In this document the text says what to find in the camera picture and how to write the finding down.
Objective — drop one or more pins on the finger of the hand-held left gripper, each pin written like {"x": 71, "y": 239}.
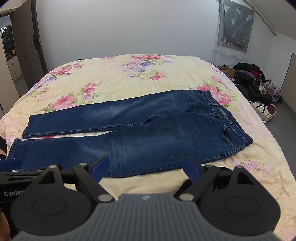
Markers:
{"x": 10, "y": 164}

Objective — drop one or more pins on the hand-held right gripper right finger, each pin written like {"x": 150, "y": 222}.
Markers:
{"x": 191, "y": 168}

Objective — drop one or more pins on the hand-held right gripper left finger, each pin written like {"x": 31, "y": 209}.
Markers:
{"x": 101, "y": 167}

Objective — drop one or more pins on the blue denim pants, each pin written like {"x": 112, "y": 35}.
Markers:
{"x": 138, "y": 143}

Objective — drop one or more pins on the beige wardrobe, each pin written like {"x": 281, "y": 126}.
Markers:
{"x": 5, "y": 88}

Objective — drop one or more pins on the floral bed blanket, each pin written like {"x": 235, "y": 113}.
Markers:
{"x": 115, "y": 76}

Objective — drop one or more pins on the beige low cabinet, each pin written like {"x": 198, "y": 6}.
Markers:
{"x": 16, "y": 68}

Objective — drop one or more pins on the pile of dark clothes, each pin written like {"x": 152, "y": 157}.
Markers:
{"x": 249, "y": 83}

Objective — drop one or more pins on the brown cardboard box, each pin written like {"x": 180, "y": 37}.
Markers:
{"x": 227, "y": 70}

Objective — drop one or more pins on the grey room door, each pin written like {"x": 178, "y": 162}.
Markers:
{"x": 27, "y": 46}

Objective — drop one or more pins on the dark display shelf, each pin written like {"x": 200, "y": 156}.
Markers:
{"x": 8, "y": 41}

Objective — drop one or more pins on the grey printed window curtain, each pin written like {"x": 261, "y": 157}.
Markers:
{"x": 235, "y": 25}

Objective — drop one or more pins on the curtain rod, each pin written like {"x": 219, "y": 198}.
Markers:
{"x": 263, "y": 19}

